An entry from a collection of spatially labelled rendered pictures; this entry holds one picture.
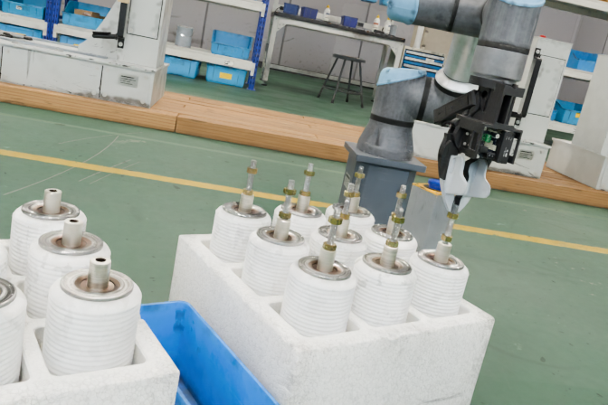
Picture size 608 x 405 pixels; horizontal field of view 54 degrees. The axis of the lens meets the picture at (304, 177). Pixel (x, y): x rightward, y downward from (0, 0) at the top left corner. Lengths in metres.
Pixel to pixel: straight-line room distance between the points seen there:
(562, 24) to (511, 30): 9.68
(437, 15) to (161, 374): 0.67
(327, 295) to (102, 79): 2.34
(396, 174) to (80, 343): 1.04
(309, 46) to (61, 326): 8.79
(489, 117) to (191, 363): 0.57
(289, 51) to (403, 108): 7.82
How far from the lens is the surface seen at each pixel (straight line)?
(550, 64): 3.38
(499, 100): 0.89
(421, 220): 1.20
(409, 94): 1.52
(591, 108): 3.78
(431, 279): 0.95
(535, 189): 3.33
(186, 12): 9.30
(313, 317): 0.81
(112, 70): 2.99
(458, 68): 1.48
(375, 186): 1.53
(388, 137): 1.53
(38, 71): 3.07
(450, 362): 0.99
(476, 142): 0.90
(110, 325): 0.66
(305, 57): 9.33
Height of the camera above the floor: 0.55
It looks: 13 degrees down
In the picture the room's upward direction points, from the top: 12 degrees clockwise
